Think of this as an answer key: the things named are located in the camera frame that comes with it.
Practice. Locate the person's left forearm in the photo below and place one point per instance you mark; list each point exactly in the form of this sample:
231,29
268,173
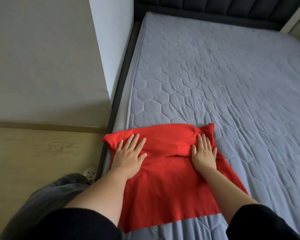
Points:
100,195

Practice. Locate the person's white clog shoe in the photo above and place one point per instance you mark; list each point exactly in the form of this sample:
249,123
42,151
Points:
89,174

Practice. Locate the person's right forearm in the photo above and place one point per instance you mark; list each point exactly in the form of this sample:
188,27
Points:
227,192

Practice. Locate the grey quilted bed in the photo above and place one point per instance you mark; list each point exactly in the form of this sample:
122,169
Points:
230,72

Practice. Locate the dark grey upholstered headboard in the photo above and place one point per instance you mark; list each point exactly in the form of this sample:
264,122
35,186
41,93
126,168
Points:
210,6

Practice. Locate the person's right hand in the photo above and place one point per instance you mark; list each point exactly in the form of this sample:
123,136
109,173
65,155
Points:
204,156

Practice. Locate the red polo shirt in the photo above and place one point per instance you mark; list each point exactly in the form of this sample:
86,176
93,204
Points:
170,187

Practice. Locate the person's left hand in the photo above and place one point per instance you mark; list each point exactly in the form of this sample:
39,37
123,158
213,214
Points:
127,157

